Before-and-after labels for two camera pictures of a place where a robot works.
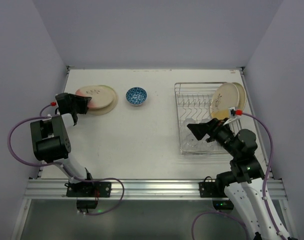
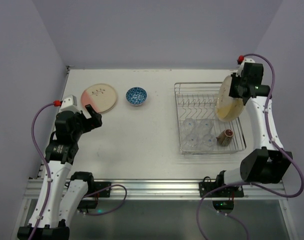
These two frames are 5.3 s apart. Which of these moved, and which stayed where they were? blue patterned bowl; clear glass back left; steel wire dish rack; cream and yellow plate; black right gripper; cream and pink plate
Moved: cream and yellow plate; cream and pink plate; black right gripper
Stayed: steel wire dish rack; clear glass back left; blue patterned bowl
